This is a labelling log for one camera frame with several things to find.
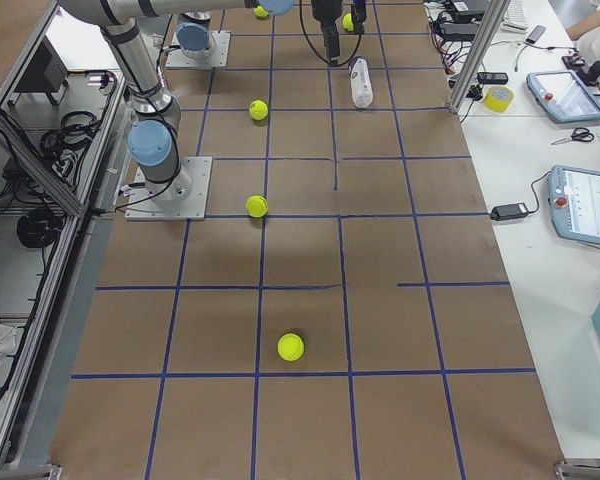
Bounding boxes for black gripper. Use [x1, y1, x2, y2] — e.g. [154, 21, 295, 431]
[311, 0, 343, 66]

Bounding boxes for clear tennis ball tube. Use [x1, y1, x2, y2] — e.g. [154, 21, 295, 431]
[348, 56, 374, 109]

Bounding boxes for tennis ball behind gripper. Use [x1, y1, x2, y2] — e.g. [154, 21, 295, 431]
[342, 13, 354, 32]

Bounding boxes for tennis ball far corner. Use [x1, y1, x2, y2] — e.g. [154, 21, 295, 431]
[253, 6, 269, 20]

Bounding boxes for tennis ball far middle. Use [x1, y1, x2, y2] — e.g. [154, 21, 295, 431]
[248, 99, 269, 121]

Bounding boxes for tennis ball near left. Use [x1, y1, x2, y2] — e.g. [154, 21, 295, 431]
[277, 332, 305, 362]

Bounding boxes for yellow tape roll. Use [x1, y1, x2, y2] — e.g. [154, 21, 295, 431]
[483, 85, 514, 113]

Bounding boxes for black smartphone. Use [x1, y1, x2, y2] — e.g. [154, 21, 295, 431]
[525, 25, 546, 45]

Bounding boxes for teach pendant far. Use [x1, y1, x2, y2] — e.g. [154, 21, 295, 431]
[526, 70, 600, 124]

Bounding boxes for teach pendant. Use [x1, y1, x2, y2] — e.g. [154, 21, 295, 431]
[547, 165, 600, 245]
[526, 70, 600, 124]

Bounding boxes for black power adapter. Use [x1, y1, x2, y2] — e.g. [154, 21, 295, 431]
[489, 202, 530, 221]

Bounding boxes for teach pendant near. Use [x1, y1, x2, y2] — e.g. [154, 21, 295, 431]
[547, 165, 600, 245]

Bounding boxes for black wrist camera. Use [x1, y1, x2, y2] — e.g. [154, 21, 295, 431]
[350, 0, 367, 35]

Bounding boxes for aluminium frame post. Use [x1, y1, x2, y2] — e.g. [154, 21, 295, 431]
[448, 0, 510, 114]

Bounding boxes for tennis ball near base plate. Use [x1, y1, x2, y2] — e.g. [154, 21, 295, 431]
[245, 195, 268, 219]

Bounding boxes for black handled scissors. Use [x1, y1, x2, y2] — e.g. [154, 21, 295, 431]
[552, 127, 595, 145]

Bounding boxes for black coiled cables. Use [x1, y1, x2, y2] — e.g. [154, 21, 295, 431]
[15, 205, 63, 250]

